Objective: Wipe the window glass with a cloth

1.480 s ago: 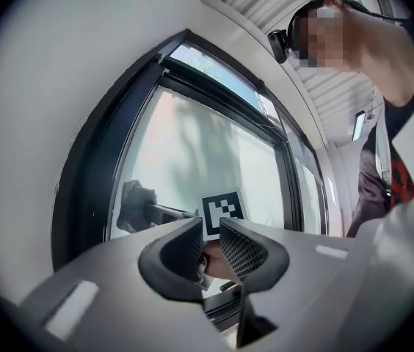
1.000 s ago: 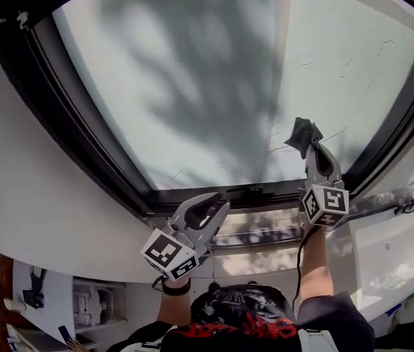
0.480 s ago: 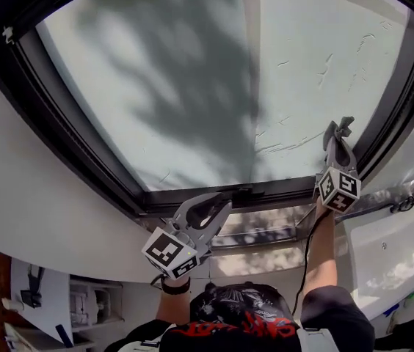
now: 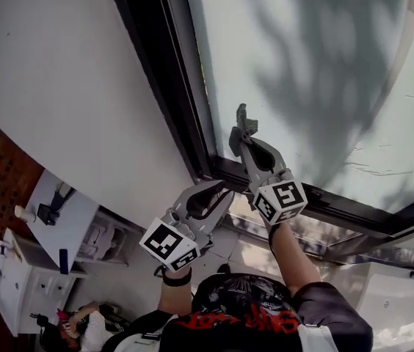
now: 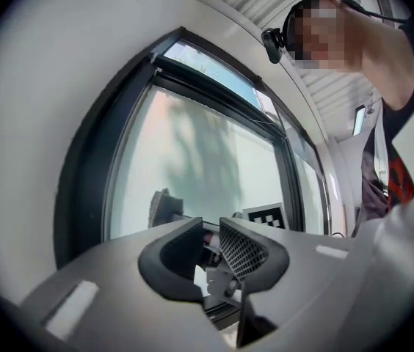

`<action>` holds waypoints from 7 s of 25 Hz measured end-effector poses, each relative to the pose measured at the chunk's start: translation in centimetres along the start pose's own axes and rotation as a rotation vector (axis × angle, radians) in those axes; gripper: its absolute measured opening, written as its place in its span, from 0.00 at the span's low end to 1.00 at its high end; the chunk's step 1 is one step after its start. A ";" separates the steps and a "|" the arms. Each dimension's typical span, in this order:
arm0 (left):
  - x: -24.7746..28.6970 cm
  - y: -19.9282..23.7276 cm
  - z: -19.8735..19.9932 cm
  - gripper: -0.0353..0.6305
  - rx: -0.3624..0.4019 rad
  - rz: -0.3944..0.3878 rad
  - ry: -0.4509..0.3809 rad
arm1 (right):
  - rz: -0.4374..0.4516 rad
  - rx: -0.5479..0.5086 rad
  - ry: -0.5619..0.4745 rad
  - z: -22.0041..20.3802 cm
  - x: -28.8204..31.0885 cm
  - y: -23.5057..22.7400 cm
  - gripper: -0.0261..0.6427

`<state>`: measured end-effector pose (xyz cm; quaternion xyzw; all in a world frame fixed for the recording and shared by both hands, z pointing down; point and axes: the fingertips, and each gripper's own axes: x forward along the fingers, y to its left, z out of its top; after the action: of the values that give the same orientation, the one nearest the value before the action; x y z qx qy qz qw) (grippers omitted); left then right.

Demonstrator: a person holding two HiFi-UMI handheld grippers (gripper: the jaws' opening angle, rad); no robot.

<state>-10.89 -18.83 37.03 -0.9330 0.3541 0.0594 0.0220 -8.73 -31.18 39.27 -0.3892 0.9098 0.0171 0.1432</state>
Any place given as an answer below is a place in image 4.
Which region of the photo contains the white bathtub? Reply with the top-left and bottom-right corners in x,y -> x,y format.
357,262 -> 414,352

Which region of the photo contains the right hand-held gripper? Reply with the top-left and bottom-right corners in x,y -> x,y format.
239,136 -> 308,226

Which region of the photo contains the black-framed window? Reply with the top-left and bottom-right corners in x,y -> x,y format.
106,0 -> 414,240

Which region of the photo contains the dark blue slim case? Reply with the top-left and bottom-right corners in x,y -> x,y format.
59,248 -> 70,275

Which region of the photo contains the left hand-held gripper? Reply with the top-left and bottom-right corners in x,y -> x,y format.
139,179 -> 235,273

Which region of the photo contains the black red printed t-shirt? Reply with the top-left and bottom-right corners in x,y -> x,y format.
111,272 -> 373,352

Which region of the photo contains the person's right forearm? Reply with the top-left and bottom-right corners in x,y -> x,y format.
268,221 -> 322,297

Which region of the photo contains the grey cloth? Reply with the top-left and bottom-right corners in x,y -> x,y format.
228,103 -> 261,159

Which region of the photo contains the white chest harness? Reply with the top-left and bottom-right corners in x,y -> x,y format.
113,320 -> 344,352

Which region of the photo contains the person's left forearm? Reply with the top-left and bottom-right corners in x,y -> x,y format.
157,280 -> 193,317

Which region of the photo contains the white shelf unit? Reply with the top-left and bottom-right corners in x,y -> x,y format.
74,205 -> 145,267

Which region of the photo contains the white drawer cabinet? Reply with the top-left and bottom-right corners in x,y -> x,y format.
0,227 -> 90,337

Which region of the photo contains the white paper cup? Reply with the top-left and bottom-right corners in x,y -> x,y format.
14,204 -> 37,224

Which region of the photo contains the black phone holder stand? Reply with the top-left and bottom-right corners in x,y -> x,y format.
37,183 -> 76,227

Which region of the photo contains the glossy stone window sill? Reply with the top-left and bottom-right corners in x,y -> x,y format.
225,210 -> 414,271

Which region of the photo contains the white side table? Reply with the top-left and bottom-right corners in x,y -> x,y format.
26,169 -> 101,263

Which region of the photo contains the black wristband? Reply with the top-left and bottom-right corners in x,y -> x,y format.
161,268 -> 193,288

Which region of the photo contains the frosted window glass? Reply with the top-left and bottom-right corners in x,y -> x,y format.
183,0 -> 414,216

